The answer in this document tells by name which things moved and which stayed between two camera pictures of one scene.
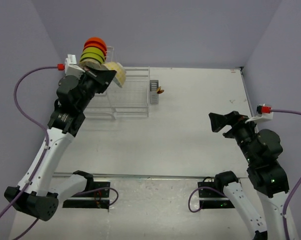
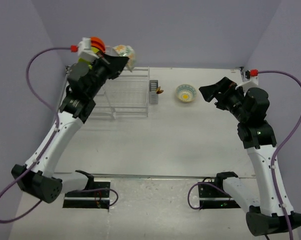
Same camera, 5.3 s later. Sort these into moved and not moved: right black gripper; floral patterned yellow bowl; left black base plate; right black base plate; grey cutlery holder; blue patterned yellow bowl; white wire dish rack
Moved: floral patterned yellow bowl; right black gripper; blue patterned yellow bowl
Not moved: grey cutlery holder; left black base plate; white wire dish rack; right black base plate
